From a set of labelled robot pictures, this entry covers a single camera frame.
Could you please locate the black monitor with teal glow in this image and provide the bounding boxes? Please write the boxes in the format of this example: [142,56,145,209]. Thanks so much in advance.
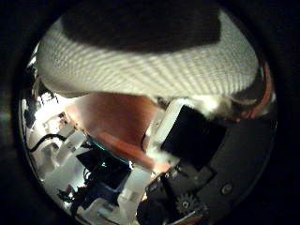
[76,140,133,192]

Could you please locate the black cable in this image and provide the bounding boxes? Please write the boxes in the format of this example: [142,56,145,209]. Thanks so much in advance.
[28,133,68,153]

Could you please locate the white knit garment black patches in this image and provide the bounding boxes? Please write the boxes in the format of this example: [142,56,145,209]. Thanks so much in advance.
[36,0,261,101]

